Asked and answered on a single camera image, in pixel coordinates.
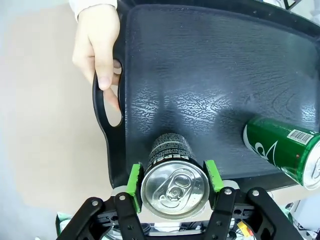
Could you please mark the black Pepsi can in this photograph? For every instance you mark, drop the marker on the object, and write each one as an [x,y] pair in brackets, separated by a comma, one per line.
[175,190]

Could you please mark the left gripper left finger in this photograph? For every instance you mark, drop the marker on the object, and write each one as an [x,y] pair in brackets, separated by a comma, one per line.
[133,180]

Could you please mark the person's right hand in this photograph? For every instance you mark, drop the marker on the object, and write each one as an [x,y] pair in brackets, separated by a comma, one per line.
[100,37]

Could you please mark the person's right forearm white sleeve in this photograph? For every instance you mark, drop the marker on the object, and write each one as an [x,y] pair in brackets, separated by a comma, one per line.
[87,6]

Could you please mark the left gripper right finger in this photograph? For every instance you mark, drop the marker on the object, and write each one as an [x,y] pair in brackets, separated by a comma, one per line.
[215,177]

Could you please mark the black plastic serving tray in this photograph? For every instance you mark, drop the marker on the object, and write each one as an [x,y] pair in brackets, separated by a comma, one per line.
[200,62]

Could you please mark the green Chilsung Cider can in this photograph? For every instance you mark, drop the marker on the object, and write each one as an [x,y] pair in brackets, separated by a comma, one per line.
[275,145]

